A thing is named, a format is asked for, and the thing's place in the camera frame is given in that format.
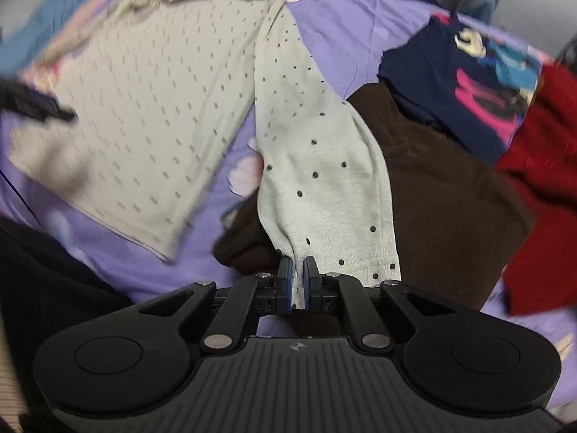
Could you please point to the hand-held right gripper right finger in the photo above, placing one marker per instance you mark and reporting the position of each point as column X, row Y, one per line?
column 309, row 288

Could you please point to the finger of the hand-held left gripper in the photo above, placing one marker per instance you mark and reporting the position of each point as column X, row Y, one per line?
column 36, row 101

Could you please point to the purple floral bedsheet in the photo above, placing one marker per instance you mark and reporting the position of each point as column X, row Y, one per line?
column 342, row 36

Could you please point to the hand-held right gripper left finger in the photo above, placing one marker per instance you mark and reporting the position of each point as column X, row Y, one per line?
column 285, row 288

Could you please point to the brown garment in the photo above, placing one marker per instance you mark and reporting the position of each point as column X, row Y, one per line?
column 441, row 198

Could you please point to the blue blanket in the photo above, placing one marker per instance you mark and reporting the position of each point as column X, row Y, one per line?
column 49, row 13

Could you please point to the red garment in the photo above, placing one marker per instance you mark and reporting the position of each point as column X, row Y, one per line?
column 541, row 189

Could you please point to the navy printed garment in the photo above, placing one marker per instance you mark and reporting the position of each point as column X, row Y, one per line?
column 414, row 81

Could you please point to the light grey polka dot pants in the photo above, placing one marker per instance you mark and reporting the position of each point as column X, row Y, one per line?
column 148, row 99

